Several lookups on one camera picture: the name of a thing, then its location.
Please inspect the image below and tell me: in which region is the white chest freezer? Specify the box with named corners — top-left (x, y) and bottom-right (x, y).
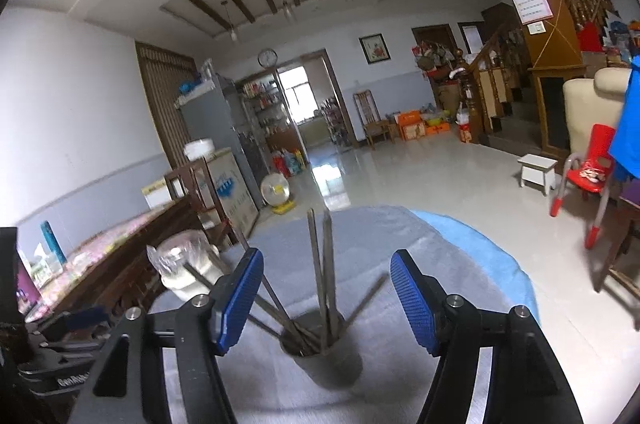
top-left (205, 151), bottom-right (261, 235)

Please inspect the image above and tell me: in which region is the shelf with bottles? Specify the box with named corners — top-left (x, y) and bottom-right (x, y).
top-left (240, 77), bottom-right (281, 140)

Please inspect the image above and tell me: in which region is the cream armchair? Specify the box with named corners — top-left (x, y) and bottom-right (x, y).
top-left (562, 67), bottom-right (633, 160)

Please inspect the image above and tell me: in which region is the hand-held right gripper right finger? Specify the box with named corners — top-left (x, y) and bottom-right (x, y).
top-left (390, 249), bottom-right (585, 424)

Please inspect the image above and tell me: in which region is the clear plastic bag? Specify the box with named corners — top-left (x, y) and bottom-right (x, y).
top-left (146, 230), bottom-right (221, 280)

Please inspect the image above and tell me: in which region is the orange cardboard box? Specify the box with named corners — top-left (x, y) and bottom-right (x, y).
top-left (395, 110), bottom-right (426, 141)

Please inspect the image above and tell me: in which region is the grey refrigerator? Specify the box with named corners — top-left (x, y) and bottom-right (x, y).
top-left (175, 74), bottom-right (271, 205)

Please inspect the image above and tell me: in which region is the group of plastic bottles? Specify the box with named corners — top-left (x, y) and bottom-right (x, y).
top-left (270, 147), bottom-right (307, 177)

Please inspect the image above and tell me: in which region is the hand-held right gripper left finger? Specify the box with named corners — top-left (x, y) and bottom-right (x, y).
top-left (67, 247), bottom-right (265, 424)

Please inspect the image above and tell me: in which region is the brown wooden chair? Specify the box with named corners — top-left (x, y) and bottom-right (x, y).
top-left (353, 89), bottom-right (391, 149)

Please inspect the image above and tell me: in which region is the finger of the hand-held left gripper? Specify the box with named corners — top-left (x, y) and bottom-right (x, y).
top-left (40, 328), bottom-right (114, 363)
top-left (37, 305), bottom-right (112, 341)

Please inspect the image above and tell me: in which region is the grey tablecloth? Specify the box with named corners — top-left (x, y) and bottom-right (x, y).
top-left (150, 204), bottom-right (506, 424)

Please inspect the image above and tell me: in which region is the white small stool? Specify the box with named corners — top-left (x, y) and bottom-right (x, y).
top-left (517, 153), bottom-right (558, 196)

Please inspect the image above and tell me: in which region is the grey metal chopstick holder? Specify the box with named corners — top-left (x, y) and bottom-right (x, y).
top-left (279, 310), bottom-right (363, 389)

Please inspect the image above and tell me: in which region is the blue cloth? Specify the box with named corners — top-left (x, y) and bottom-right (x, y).
top-left (610, 54), bottom-right (640, 180)

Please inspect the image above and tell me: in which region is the clear plastic container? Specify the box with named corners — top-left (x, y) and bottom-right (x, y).
top-left (32, 244), bottom-right (63, 277)

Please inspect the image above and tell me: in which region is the dark wooden chair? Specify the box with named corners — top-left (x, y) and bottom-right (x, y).
top-left (164, 157), bottom-right (236, 245)

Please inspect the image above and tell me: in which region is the red child chair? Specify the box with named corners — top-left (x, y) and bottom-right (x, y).
top-left (550, 123), bottom-right (617, 250)

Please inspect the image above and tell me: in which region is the metal kitchen rack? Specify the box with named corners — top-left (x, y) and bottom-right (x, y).
top-left (322, 98), bottom-right (351, 145)

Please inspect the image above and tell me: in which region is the blue tablecloth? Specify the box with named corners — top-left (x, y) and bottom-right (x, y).
top-left (410, 210), bottom-right (540, 335)

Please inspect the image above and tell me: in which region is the dark wooden table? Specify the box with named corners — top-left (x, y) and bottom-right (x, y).
top-left (595, 179), bottom-right (640, 295)

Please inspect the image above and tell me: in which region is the white floor fan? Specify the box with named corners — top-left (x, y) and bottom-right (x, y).
top-left (260, 174), bottom-right (296, 215)

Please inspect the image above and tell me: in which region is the wooden stair panel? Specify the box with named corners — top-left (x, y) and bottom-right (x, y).
top-left (450, 0), bottom-right (588, 160)

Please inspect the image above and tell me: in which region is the floral sideboard cover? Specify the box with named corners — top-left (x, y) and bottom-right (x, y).
top-left (25, 207), bottom-right (178, 322)

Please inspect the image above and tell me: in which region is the brown wooden door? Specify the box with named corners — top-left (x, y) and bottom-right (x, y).
top-left (135, 42), bottom-right (198, 170)

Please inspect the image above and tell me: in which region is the teal bottle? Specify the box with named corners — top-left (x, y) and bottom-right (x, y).
top-left (40, 220), bottom-right (67, 266)

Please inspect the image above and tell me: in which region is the framed wall picture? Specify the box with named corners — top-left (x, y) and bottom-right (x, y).
top-left (359, 33), bottom-right (389, 65)

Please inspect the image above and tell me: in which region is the wooden stair railing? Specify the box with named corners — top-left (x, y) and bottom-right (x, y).
top-left (452, 24), bottom-right (531, 147)

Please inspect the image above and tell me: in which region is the purple thermos bottle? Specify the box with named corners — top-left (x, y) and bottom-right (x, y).
top-left (16, 254), bottom-right (40, 305)

